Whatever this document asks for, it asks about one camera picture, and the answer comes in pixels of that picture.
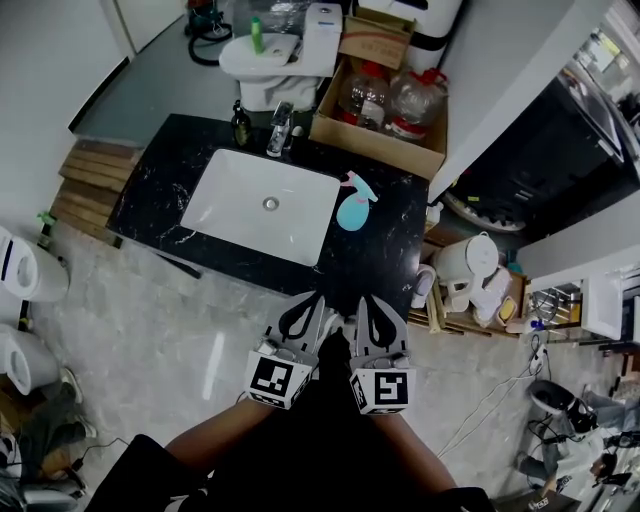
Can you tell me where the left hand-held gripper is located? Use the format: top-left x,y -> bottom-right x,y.
243,293 -> 327,410

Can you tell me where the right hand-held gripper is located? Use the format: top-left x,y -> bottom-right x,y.
348,294 -> 417,416

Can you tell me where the blue spray bottle pink head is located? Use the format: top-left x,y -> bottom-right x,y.
335,169 -> 380,233

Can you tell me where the person's left forearm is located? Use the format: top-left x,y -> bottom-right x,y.
163,397 -> 282,472

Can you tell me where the person's right forearm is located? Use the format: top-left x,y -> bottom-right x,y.
368,412 -> 459,493

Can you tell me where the small white bottle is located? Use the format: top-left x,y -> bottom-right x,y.
424,200 -> 446,234

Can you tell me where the dark pump soap bottle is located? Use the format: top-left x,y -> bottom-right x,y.
230,99 -> 253,148

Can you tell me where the green-capped bottle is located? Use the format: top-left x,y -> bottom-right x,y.
36,211 -> 57,249

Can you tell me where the green plastic bottle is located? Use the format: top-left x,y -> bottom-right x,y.
249,16 -> 266,56

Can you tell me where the person's white shoe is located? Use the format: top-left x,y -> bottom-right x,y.
318,309 -> 347,342

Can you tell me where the black marble vanity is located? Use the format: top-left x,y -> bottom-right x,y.
106,113 -> 431,322

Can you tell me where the white electric kettle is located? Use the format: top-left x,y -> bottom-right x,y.
431,231 -> 502,312

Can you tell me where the white rectangular sink basin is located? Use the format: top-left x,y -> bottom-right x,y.
179,147 -> 343,268

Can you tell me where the person's black clothing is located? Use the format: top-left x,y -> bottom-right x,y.
88,328 -> 497,512

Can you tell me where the wooden rack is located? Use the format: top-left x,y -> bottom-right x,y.
406,269 -> 532,340

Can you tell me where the large open cardboard box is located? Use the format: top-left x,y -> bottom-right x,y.
308,58 -> 449,182

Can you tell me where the chrome faucet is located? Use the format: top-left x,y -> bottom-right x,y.
265,100 -> 296,159

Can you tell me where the white small cabinet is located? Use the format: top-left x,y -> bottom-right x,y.
581,271 -> 627,340

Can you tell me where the clear plastic jug red cap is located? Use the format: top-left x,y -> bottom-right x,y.
336,61 -> 391,133
386,68 -> 449,143

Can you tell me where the black cabinet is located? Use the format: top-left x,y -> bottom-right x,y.
443,74 -> 640,242

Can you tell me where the stack of wooden planks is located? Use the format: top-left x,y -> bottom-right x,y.
49,138 -> 145,247

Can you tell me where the white toilet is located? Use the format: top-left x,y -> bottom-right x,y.
218,1 -> 345,113

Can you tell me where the white cylindrical bin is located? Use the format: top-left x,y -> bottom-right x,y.
0,322 -> 62,397
0,224 -> 72,304

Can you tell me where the small cardboard box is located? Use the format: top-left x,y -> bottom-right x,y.
338,14 -> 418,72

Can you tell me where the clear plastic bag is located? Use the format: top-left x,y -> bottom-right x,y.
233,0 -> 315,37

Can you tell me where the white cable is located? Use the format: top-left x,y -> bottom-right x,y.
436,343 -> 549,459

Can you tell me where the vacuum cleaner with black hose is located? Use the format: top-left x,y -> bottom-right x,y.
183,0 -> 235,67

